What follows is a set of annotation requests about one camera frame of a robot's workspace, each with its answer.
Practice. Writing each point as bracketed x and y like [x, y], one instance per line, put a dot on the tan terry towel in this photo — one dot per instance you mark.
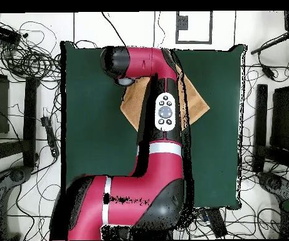
[196, 105]

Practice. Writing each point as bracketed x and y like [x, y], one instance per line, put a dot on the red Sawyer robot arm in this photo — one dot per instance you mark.
[146, 175]

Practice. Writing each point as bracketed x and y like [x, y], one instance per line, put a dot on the dark green table cloth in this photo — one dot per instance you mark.
[96, 125]

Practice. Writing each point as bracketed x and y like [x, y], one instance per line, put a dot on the black power strip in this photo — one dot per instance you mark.
[50, 135]

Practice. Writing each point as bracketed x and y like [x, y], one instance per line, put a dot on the black stand bar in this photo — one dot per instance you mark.
[260, 125]
[30, 120]

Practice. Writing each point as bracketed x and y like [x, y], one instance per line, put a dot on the black power adapter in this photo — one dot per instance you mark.
[268, 72]

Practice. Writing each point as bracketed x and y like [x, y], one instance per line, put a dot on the black tripod pole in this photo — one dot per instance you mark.
[272, 43]

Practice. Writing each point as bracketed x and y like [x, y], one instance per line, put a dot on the grey square floor frame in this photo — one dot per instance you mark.
[181, 22]

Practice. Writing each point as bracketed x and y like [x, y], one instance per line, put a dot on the dark pedestal leg with caster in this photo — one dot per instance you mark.
[16, 174]
[275, 184]

